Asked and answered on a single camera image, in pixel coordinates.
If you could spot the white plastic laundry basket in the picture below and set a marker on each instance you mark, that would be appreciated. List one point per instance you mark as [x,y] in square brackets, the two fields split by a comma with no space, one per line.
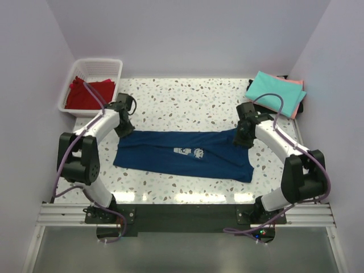
[91,70]

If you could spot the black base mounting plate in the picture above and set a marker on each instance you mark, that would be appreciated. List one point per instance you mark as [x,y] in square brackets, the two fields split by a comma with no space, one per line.
[129,220]

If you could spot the folded salmon pink t-shirt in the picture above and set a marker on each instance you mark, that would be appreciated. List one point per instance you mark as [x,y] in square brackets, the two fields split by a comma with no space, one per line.
[293,94]

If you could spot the navy blue t-shirt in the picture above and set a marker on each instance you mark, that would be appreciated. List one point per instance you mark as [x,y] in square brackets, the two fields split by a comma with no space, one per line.
[197,154]

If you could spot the red t-shirt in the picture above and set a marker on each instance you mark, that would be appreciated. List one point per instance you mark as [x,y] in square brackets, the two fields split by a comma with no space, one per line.
[79,98]

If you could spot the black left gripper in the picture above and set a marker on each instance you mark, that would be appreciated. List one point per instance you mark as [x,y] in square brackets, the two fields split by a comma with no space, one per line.
[127,131]

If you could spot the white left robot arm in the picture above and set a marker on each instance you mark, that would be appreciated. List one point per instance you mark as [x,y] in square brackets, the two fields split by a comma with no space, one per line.
[78,157]

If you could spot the folded teal t-shirt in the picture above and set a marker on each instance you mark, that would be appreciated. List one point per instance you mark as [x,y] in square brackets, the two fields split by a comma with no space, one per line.
[264,89]

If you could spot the aluminium extrusion rail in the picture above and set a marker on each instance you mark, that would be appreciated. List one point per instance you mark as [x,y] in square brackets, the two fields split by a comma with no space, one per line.
[301,216]

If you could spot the folded black t-shirt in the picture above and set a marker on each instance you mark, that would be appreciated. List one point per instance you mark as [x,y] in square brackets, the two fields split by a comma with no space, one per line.
[264,109]

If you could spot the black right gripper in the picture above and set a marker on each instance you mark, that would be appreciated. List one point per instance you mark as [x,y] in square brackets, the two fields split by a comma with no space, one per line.
[238,140]

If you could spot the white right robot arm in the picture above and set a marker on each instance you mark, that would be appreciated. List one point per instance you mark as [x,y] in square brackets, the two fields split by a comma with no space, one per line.
[304,175]

